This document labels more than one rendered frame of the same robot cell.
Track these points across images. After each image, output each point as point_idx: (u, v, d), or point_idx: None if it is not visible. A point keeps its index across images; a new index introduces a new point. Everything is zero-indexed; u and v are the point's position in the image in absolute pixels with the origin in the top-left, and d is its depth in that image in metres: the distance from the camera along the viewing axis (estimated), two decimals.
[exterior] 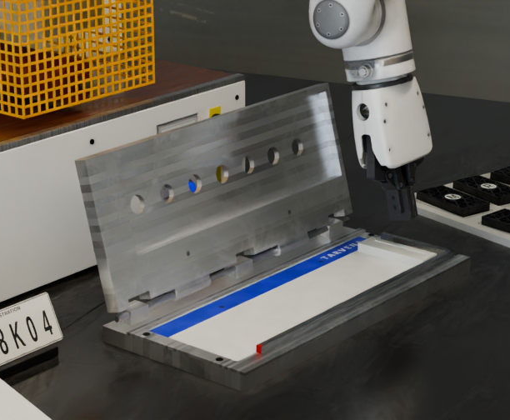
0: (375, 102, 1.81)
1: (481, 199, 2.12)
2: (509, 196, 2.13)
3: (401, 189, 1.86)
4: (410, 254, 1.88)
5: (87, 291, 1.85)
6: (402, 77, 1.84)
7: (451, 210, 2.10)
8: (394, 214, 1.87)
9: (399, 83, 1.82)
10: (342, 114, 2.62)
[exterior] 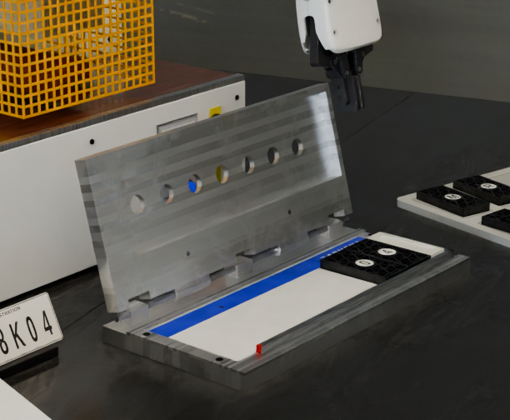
0: None
1: (481, 199, 2.12)
2: (509, 196, 2.13)
3: (347, 77, 1.73)
4: (417, 248, 1.90)
5: (87, 291, 1.85)
6: None
7: (451, 210, 2.10)
8: (339, 105, 1.75)
9: None
10: (342, 114, 2.62)
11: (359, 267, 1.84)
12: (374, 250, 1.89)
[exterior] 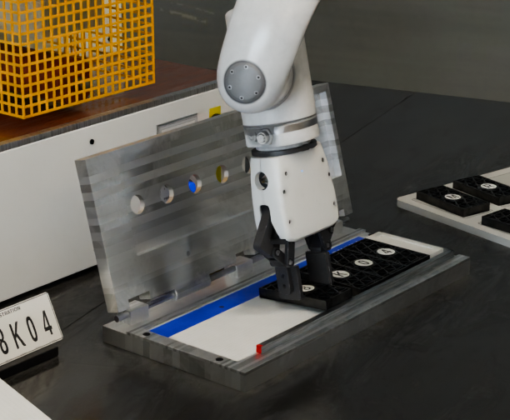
0: (274, 172, 1.69)
1: (481, 199, 2.12)
2: (509, 196, 2.13)
3: (288, 267, 1.71)
4: (417, 248, 1.90)
5: (87, 291, 1.85)
6: (304, 143, 1.71)
7: (451, 210, 2.10)
8: (283, 293, 1.73)
9: (301, 151, 1.69)
10: (342, 114, 2.62)
11: (358, 267, 1.84)
12: (373, 250, 1.89)
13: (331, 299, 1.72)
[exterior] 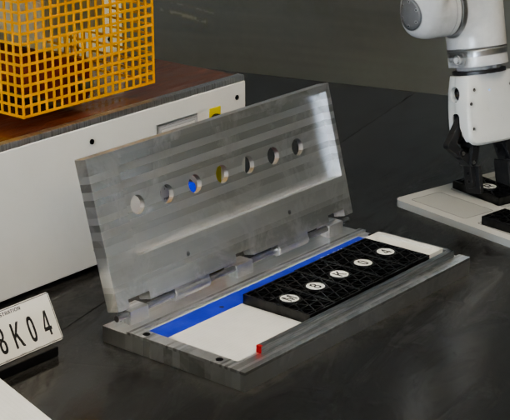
0: (464, 87, 2.11)
1: (323, 298, 1.74)
2: (509, 196, 2.13)
3: (472, 166, 2.13)
4: (416, 248, 1.90)
5: (87, 291, 1.85)
6: (493, 67, 2.12)
7: (292, 317, 1.71)
8: (467, 187, 2.15)
9: (488, 72, 2.11)
10: (342, 114, 2.62)
11: (357, 267, 1.84)
12: (372, 250, 1.89)
13: (341, 301, 1.74)
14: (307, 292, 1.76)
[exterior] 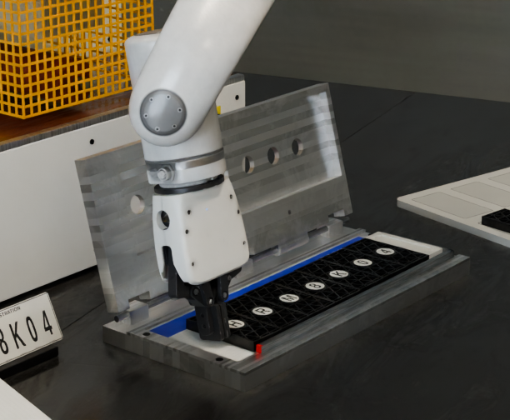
0: (176, 210, 1.57)
1: (323, 298, 1.74)
2: (293, 323, 1.67)
3: (209, 307, 1.62)
4: (416, 248, 1.90)
5: (87, 291, 1.85)
6: (209, 179, 1.60)
7: None
8: (203, 334, 1.64)
9: (205, 188, 1.58)
10: (342, 114, 2.62)
11: (357, 266, 1.84)
12: (372, 250, 1.89)
13: (341, 301, 1.74)
14: (307, 292, 1.76)
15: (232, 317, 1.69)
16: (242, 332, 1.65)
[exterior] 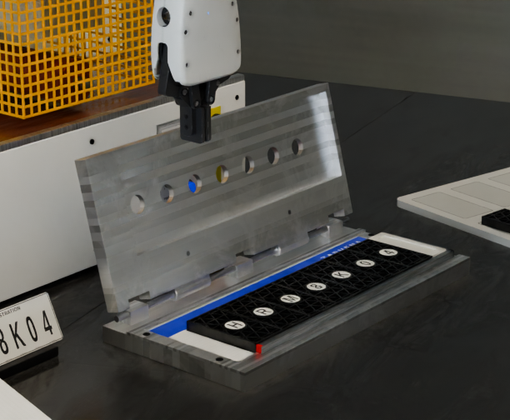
0: (177, 9, 1.58)
1: (325, 299, 1.74)
2: (295, 324, 1.67)
3: (195, 109, 1.64)
4: (419, 249, 1.89)
5: (87, 291, 1.85)
6: None
7: None
8: (184, 134, 1.66)
9: None
10: (342, 114, 2.62)
11: (360, 267, 1.84)
12: (376, 251, 1.89)
13: (342, 301, 1.74)
14: (309, 292, 1.76)
15: (232, 318, 1.69)
16: (242, 333, 1.65)
